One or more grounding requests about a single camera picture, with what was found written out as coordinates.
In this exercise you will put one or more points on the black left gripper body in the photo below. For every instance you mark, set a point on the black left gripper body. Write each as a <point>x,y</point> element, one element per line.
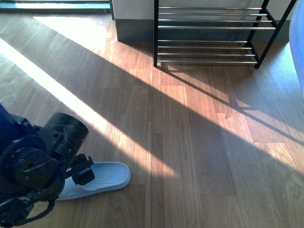
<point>35,161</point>

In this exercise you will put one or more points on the black metal shoe rack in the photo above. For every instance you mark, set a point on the black metal shoe rack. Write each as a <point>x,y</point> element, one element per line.
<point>223,33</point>

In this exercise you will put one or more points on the light blue slide sandal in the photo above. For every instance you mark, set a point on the light blue slide sandal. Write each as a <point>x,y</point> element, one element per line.
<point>109,176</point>

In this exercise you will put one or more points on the light blue sandal at corner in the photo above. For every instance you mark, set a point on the light blue sandal at corner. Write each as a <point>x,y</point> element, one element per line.
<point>296,41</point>

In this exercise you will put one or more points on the dark window frame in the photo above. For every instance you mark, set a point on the dark window frame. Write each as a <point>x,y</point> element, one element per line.
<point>58,6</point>

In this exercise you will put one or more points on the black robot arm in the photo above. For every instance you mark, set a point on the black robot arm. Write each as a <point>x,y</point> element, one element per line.
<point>36,161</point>

